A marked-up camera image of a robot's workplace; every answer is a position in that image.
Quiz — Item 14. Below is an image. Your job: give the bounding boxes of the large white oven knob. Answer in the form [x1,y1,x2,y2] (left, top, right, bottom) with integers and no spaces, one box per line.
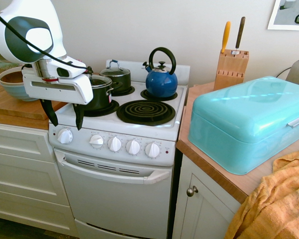
[57,128,73,145]

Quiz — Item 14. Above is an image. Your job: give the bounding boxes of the white stove bottom drawer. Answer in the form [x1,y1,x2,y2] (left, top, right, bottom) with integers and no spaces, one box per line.
[74,218,174,239]

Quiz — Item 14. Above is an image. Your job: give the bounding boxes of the dark brown handled knife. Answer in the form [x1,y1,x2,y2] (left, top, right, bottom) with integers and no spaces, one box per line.
[235,16,247,52]

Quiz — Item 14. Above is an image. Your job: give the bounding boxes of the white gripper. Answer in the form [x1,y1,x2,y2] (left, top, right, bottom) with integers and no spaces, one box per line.
[21,73,94,131]

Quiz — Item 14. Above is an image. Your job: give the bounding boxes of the yellow handled knife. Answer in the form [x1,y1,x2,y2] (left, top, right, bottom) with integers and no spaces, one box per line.
[220,20,232,54]

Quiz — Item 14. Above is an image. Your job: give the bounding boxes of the white oven door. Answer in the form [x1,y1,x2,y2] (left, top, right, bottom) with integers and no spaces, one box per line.
[53,147,174,234]

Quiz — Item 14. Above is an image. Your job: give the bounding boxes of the large black pot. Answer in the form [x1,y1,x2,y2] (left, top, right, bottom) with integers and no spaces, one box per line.
[83,75,123,112]

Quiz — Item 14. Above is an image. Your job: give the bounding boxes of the white oven door handle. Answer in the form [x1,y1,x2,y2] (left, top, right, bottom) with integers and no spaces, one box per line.
[54,151,171,185]

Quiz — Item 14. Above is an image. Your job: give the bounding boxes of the white framed wall picture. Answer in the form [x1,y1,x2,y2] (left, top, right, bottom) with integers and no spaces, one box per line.
[267,0,299,31]

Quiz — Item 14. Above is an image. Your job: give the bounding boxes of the glass pot lid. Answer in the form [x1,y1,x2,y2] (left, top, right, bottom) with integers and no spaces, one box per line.
[87,66,113,88]

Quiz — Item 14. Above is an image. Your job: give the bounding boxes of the cream bowl brown inside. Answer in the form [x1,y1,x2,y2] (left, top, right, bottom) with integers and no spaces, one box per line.
[0,65,25,87]

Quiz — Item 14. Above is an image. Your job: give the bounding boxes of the small black pot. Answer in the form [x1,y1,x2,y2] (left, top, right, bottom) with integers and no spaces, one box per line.
[99,71,132,95]

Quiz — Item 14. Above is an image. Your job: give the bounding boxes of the dark appliance cord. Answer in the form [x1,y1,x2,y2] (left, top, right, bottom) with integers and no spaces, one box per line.
[275,66,294,79]

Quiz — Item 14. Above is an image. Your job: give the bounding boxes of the light blue ribbed bowl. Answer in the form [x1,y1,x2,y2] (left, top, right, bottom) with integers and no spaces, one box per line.
[0,82,40,103]

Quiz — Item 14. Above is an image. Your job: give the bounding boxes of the turquoise metal bread box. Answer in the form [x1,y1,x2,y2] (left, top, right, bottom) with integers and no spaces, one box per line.
[187,75,299,176]

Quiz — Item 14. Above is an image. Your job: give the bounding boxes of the large bare coil burner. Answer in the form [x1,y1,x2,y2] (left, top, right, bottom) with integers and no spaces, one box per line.
[116,100,176,126]

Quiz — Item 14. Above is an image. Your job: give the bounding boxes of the white electric stove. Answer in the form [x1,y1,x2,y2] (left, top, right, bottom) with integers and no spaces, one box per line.
[48,59,191,239]

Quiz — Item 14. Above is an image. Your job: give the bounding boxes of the wooden knife block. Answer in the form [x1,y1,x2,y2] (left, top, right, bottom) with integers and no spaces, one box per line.
[213,49,250,92]

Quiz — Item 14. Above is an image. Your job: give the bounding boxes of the orange terry towel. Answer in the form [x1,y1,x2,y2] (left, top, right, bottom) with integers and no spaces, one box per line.
[224,147,299,239]

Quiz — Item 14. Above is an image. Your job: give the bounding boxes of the white burner knob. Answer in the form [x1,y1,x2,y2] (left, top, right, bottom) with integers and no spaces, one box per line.
[126,139,141,155]
[107,136,122,152]
[89,134,105,150]
[144,142,161,158]

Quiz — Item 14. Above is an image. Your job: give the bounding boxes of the white door cabinet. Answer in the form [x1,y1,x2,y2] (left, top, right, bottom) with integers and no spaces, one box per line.
[171,148,243,239]

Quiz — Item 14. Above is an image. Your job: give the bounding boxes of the blue kettle black handle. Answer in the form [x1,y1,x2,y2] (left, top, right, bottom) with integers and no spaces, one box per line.
[142,47,178,99]

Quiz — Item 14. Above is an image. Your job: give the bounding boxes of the glass lid blue-trimmed handle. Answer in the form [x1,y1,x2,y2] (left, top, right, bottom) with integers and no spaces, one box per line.
[99,59,131,78]

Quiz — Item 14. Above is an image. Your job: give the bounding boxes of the white drawer cabinet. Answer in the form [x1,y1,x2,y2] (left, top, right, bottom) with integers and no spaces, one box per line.
[0,122,78,237]

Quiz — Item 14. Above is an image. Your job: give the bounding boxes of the metal cabinet knob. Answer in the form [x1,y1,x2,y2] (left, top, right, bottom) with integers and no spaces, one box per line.
[186,185,199,198]

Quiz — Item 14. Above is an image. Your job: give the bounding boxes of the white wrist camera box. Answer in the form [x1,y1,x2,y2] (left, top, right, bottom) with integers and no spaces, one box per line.
[48,56,88,79]

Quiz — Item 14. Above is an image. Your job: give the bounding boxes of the wooden cutting board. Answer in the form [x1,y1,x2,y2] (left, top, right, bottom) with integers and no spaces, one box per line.
[0,71,68,121]

